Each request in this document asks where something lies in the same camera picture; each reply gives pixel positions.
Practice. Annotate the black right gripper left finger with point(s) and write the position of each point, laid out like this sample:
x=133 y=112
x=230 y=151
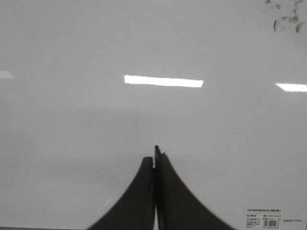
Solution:
x=135 y=210

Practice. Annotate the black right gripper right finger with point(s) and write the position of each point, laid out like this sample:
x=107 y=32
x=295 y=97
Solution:
x=177 y=207

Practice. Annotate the white product label sticker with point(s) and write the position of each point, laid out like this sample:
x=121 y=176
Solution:
x=263 y=218

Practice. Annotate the white whiteboard with aluminium frame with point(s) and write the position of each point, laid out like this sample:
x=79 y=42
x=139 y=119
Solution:
x=90 y=87

